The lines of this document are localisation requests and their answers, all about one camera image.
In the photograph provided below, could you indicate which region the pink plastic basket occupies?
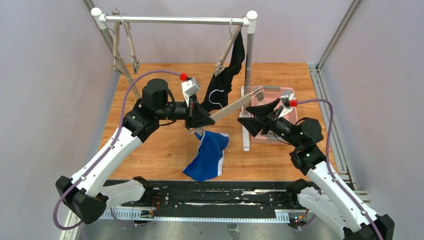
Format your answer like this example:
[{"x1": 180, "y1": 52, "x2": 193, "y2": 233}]
[{"x1": 251, "y1": 85, "x2": 298, "y2": 145}]

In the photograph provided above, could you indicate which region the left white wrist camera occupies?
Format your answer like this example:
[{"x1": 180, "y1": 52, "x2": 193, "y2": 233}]
[{"x1": 179, "y1": 72, "x2": 201, "y2": 107}]

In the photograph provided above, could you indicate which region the beige clip hanger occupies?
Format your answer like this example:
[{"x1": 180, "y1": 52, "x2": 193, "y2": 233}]
[{"x1": 123, "y1": 21, "x2": 141, "y2": 74}]

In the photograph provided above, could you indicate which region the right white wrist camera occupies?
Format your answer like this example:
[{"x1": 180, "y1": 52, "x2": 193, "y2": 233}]
[{"x1": 278, "y1": 93, "x2": 296, "y2": 117}]

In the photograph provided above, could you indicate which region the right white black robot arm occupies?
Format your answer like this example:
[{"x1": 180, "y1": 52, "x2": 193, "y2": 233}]
[{"x1": 237, "y1": 99, "x2": 395, "y2": 240}]

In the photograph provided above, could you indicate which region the white silver clothes rack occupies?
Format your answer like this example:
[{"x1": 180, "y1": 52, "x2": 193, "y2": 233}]
[{"x1": 90, "y1": 7, "x2": 259, "y2": 153}]

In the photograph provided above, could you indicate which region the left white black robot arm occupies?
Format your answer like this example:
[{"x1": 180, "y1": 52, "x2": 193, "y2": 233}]
[{"x1": 55, "y1": 77, "x2": 215, "y2": 225}]

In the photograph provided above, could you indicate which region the empty beige hanger far left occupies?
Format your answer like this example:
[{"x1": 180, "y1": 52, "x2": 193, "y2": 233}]
[{"x1": 109, "y1": 21, "x2": 122, "y2": 74}]

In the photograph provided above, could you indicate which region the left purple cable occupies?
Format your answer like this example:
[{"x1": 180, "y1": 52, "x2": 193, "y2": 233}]
[{"x1": 52, "y1": 70, "x2": 183, "y2": 231}]

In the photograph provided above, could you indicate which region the beige hanger with blue underwear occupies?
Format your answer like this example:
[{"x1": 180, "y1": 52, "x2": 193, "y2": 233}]
[{"x1": 187, "y1": 86, "x2": 265, "y2": 136}]

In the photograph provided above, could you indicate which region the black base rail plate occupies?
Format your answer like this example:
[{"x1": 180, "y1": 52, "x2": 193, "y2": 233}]
[{"x1": 124, "y1": 180, "x2": 308, "y2": 220}]

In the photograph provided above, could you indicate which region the blue underwear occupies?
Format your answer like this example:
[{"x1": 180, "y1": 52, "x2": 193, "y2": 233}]
[{"x1": 182, "y1": 131, "x2": 230, "y2": 182}]

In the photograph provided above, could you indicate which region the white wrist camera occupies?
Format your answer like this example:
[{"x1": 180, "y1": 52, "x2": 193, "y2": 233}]
[
  {"x1": 179, "y1": 72, "x2": 201, "y2": 107},
  {"x1": 278, "y1": 93, "x2": 296, "y2": 117}
]

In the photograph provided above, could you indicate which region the beige hanger with black underwear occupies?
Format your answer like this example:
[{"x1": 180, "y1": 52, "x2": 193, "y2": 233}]
[{"x1": 213, "y1": 23, "x2": 243, "y2": 77}]

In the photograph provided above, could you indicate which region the purple cable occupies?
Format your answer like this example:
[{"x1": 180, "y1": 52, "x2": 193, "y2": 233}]
[
  {"x1": 52, "y1": 70, "x2": 183, "y2": 231},
  {"x1": 296, "y1": 98, "x2": 384, "y2": 240}
]

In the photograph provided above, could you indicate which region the black underwear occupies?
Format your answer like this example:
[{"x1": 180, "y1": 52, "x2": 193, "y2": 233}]
[{"x1": 200, "y1": 32, "x2": 246, "y2": 112}]

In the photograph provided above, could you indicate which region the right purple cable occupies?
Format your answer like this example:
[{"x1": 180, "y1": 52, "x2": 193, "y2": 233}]
[{"x1": 296, "y1": 98, "x2": 384, "y2": 240}]

